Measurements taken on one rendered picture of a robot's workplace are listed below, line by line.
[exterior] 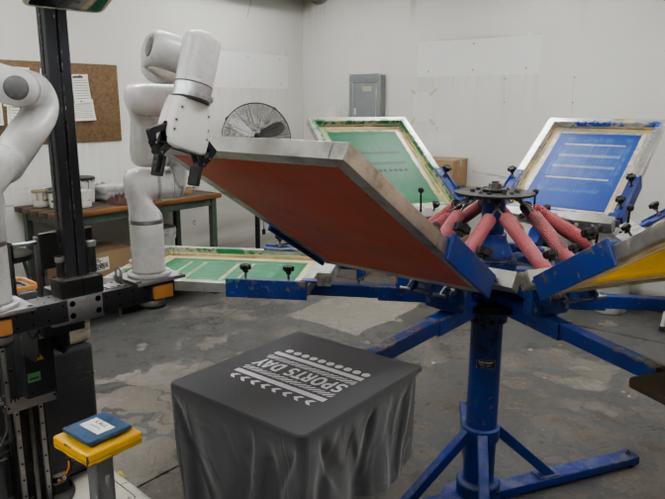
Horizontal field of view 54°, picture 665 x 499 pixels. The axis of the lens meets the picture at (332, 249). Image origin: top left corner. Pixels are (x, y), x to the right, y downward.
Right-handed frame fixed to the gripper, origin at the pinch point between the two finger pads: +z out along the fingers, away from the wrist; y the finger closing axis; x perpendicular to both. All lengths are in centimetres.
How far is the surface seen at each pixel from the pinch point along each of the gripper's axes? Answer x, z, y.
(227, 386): -9, 46, -34
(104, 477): -10, 65, -4
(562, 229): 25, -16, -154
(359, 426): 22, 48, -49
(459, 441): -4, 72, -166
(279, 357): -11, 40, -55
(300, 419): 17, 46, -33
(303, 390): 7, 43, -44
